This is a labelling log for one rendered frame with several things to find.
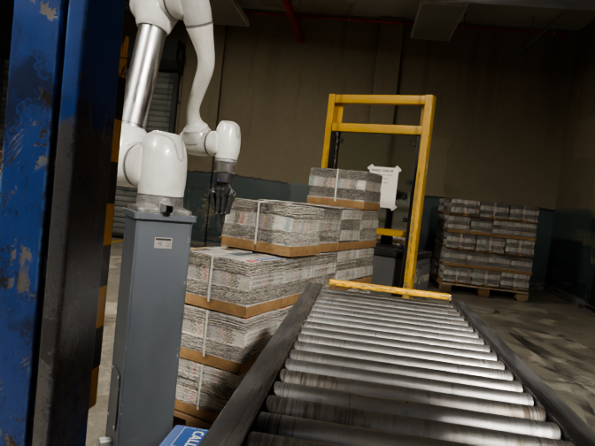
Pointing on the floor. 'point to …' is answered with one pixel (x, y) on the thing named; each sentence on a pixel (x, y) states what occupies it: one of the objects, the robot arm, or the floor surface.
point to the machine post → (54, 212)
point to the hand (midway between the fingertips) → (220, 222)
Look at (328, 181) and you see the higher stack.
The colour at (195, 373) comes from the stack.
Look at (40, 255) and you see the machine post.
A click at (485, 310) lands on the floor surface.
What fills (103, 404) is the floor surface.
